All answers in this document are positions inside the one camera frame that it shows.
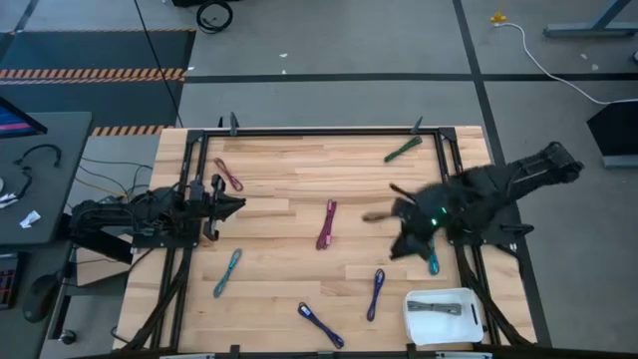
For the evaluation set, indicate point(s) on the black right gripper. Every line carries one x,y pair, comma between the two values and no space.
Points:
418,222

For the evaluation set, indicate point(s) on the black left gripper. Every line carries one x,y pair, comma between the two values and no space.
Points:
213,199

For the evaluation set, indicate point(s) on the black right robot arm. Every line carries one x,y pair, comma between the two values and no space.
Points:
503,184

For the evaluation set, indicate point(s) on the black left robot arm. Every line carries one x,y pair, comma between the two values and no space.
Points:
124,215

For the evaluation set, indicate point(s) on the white plastic bin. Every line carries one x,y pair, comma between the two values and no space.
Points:
443,330

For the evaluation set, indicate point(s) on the dark grey desk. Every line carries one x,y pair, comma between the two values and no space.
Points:
50,174

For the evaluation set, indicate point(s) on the white paper scrap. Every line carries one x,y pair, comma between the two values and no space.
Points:
30,219

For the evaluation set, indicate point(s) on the black hazard-striped floor mat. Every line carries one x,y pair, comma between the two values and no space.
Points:
99,50

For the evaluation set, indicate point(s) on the black computer mouse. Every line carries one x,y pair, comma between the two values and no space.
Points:
41,298

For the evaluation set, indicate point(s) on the computer monitor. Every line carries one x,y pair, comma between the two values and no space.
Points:
17,122

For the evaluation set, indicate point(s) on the black keyboard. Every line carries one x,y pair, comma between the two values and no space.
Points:
7,281

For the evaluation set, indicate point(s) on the black box on floor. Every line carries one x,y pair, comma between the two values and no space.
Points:
615,132

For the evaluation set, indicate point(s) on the table with blue-grey legs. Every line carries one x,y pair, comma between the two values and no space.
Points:
588,31

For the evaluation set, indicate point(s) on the black frame clamp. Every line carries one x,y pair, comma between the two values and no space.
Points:
416,125
233,124

